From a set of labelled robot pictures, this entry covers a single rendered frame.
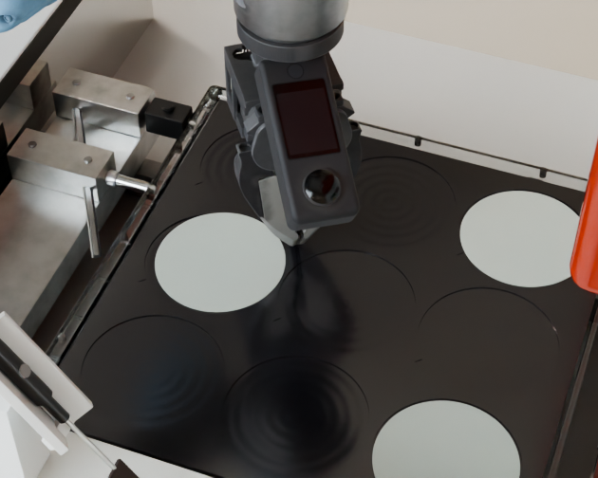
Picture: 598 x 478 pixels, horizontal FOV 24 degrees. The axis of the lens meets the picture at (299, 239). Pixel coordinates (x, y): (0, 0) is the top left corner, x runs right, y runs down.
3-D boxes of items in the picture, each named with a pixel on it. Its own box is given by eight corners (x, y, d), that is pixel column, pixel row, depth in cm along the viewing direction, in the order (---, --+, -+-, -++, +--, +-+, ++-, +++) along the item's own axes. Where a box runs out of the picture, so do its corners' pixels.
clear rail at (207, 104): (225, 96, 119) (225, 83, 118) (18, 441, 95) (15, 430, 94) (210, 92, 119) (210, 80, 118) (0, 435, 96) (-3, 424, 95)
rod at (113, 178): (160, 191, 111) (159, 178, 110) (153, 202, 111) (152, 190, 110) (109, 176, 113) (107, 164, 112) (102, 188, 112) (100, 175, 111)
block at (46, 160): (117, 174, 114) (114, 149, 111) (99, 203, 112) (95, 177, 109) (30, 151, 116) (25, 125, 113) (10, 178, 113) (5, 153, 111)
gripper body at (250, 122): (322, 89, 104) (324, -43, 95) (356, 167, 98) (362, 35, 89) (222, 108, 102) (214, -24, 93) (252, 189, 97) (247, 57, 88)
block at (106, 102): (157, 112, 119) (155, 86, 116) (140, 138, 117) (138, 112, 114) (73, 91, 121) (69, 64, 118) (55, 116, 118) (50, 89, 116)
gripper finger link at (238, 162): (296, 193, 102) (296, 107, 96) (303, 210, 101) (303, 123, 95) (234, 206, 102) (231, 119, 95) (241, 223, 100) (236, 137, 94)
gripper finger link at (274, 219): (280, 199, 109) (278, 113, 102) (301, 254, 105) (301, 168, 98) (241, 208, 108) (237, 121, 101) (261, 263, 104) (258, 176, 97)
